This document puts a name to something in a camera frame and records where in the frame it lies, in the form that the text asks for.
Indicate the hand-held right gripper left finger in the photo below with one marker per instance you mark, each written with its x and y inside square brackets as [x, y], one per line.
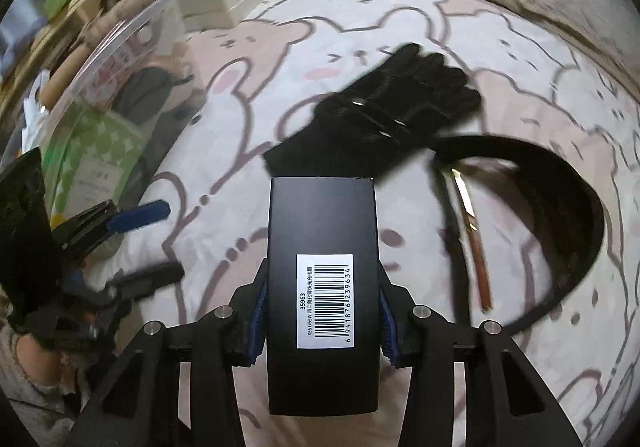
[257, 322]

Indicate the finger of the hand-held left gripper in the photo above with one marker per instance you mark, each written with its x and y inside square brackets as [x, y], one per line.
[150, 274]
[140, 217]

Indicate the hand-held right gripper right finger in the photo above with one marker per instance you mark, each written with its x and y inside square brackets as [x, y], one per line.
[389, 327]

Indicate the black cardboard box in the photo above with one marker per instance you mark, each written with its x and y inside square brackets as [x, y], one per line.
[322, 227]

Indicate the brown wooden pen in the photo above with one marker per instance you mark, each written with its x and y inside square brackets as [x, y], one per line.
[475, 247]

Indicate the clear plastic container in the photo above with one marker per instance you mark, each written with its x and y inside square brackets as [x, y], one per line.
[165, 52]

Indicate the black neck band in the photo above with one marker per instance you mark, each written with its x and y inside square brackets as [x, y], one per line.
[550, 177]

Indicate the black leather glove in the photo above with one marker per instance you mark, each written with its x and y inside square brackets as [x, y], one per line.
[400, 97]

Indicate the person's left forearm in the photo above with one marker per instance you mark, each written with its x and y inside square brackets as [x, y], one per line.
[25, 377]

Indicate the green star patterned box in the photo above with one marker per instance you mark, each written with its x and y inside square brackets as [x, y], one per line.
[100, 147]

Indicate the dark round tin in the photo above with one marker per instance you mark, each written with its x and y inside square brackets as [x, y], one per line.
[145, 87]

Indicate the printed rabbit blanket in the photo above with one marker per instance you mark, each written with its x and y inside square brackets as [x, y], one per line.
[350, 52]

